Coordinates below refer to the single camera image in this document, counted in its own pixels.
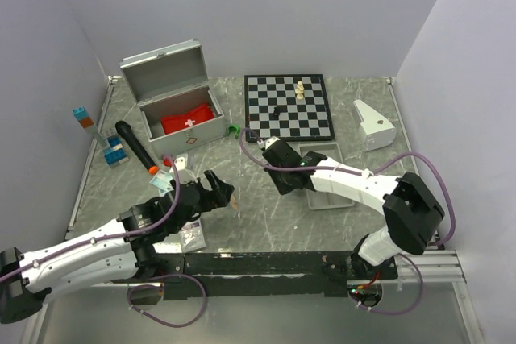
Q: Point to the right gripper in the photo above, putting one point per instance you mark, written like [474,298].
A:
[283,188]

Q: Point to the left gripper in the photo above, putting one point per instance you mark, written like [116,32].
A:
[220,193]

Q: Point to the red first aid kit pouch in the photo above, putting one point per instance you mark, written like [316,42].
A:
[178,122]

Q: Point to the metal first aid case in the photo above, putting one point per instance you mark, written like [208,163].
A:
[173,80]

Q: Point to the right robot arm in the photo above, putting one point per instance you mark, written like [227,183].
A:
[411,212]

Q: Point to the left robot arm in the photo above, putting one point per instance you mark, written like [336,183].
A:
[122,249]

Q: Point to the bag of cotton swabs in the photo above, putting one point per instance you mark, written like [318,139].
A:
[234,206]

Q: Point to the green plastic clip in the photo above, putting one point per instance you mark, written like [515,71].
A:
[233,130]

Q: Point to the black grey chessboard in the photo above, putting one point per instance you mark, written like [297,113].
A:
[300,120]

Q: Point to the white gauze pad packet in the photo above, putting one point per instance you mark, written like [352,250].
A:
[192,237]

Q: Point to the teal striped wipe packet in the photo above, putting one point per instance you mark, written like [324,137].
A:
[162,181]

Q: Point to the grey plastic tray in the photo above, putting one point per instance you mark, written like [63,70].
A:
[324,201]

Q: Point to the white plastic wedge housing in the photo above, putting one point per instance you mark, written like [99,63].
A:
[375,130]

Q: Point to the toy brick tower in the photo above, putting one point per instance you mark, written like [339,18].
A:
[112,149]

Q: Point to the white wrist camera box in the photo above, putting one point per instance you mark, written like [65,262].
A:
[185,173]

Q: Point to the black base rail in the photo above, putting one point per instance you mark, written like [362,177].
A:
[273,273]

